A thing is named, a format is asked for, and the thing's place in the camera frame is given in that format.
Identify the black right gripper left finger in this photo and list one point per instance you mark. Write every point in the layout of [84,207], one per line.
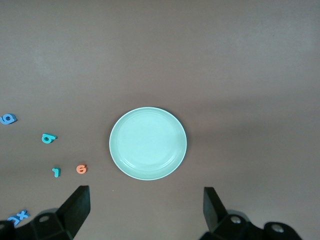
[77,207]

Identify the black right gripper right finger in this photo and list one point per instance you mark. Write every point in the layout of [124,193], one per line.
[212,212]

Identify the orange number 6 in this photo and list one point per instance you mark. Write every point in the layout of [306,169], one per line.
[78,170]

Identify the teal number 1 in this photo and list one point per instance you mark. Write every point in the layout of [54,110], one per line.
[57,172]

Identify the teal letter q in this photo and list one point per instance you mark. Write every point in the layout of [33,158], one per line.
[51,137]

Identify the blue letter x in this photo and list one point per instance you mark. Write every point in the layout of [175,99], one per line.
[22,215]

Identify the blue letter D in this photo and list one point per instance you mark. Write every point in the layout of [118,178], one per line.
[11,221]

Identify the pale green plate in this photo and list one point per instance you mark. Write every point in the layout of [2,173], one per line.
[147,143]

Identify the blue number 6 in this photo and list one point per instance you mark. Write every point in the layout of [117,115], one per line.
[3,120]

